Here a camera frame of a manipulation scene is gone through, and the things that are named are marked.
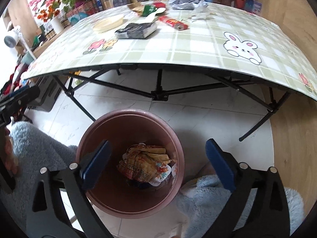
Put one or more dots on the brown paper bag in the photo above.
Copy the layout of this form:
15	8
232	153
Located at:
139	162

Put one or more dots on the orange flowers white vase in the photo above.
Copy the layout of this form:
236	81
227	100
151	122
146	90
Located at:
51	15

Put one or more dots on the green snack wrapper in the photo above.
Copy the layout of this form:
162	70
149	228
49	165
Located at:
148	9

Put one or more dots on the white flower printed packet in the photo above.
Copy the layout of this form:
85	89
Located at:
163	174

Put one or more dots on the red cup white rim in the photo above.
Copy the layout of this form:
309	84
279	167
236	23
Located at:
239	4

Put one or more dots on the black tissue packet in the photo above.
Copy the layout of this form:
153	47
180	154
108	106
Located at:
136	31

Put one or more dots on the colourful tin flower box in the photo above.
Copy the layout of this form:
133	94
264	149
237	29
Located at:
87	9

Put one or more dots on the green plaid rabbit tablecloth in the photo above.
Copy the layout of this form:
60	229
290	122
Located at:
228	39

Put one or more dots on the silver foil wrapper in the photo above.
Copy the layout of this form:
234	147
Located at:
187	4

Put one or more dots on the left hand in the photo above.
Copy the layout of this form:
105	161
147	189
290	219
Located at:
7	156

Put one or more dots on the red lighter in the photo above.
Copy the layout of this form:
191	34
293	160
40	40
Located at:
176	24

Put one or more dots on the brown plastic trash bin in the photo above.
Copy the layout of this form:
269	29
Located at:
114	193

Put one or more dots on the white desk fan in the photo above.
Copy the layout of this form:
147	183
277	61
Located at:
14	36

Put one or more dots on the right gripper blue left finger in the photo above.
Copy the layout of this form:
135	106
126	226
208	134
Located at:
93	164

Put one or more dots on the white round lid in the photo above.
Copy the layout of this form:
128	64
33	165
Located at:
109	23

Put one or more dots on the red cigarette box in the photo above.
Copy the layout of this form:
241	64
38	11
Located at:
159	4

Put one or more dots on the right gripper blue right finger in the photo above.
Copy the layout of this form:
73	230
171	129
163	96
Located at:
223	163

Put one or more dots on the cream plastic fork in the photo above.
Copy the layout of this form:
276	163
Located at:
151	17

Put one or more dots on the small blue purple box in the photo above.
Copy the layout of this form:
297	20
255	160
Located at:
253	6

